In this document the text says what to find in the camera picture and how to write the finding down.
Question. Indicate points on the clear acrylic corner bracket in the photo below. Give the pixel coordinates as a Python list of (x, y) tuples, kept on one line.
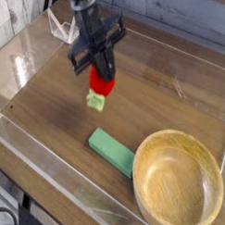
[(66, 32)]

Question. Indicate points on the clear acrylic back wall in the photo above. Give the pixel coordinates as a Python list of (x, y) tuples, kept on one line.
[(173, 71)]

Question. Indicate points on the clear acrylic front wall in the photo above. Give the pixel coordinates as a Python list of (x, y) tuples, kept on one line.
[(61, 190)]

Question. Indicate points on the red knitted strawberry toy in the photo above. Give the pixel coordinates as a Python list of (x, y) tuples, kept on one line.
[(98, 90)]

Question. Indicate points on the green rectangular block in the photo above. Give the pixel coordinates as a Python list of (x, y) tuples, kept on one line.
[(112, 151)]

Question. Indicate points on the wooden bowl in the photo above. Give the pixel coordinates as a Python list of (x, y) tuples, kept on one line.
[(176, 180)]

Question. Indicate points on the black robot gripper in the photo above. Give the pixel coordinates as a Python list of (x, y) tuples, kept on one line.
[(95, 45)]

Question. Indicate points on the clear acrylic wall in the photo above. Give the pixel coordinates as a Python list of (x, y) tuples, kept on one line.
[(61, 190), (173, 71)]

